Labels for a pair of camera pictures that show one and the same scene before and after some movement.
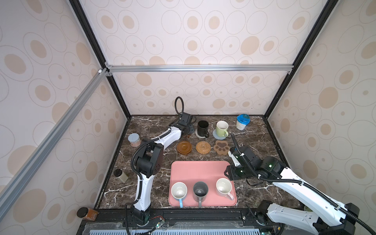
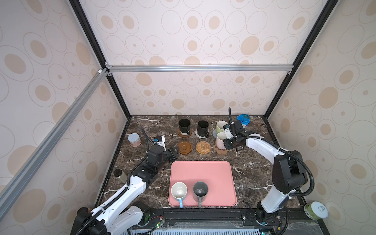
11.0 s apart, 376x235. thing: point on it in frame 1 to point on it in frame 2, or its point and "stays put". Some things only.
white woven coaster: [196, 132] stays put
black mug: [202, 129] stays put
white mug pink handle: [223, 187] to [220, 137]
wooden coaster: [184, 147] stays put
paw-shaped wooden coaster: [222, 147] stays put
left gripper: [191, 129] to [172, 153]
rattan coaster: [203, 147] stays put
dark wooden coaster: [187, 136] stays put
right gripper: [229, 174] to [228, 147]
